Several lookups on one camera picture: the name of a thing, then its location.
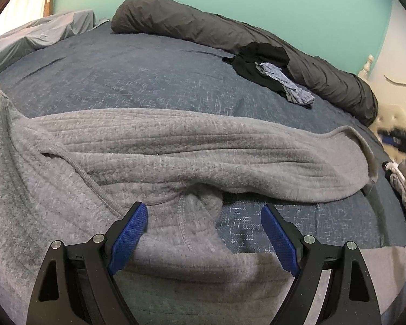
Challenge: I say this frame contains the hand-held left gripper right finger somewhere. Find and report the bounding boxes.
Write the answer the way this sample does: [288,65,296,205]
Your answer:
[260,204,382,325]

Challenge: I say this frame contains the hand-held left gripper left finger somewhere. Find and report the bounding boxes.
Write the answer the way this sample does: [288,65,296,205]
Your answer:
[26,202,148,325]

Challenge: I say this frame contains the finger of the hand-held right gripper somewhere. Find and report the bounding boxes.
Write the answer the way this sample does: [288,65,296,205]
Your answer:
[379,127,401,147]

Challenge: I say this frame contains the grey knit sweater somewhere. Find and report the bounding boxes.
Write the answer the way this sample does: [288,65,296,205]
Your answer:
[0,86,406,325]

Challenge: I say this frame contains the folded white garment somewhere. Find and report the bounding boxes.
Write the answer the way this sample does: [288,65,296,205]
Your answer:
[382,161,406,234]

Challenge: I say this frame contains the blue-grey patterned garment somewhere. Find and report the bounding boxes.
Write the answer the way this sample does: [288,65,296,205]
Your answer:
[255,62,315,109]

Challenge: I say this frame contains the black garment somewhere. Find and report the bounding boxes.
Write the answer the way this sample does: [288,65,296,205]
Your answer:
[222,42,290,97]

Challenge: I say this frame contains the blue patterned bed blanket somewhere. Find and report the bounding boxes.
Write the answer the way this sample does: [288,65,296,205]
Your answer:
[0,18,406,325]

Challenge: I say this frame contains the light grey pillow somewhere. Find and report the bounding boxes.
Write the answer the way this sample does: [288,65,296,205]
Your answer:
[0,9,110,82]

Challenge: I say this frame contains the dark grey rolled duvet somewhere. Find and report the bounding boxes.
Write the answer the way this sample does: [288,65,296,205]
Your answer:
[110,0,379,126]

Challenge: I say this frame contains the dark curved cable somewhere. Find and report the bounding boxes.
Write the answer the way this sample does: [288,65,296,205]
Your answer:
[384,74,406,93]

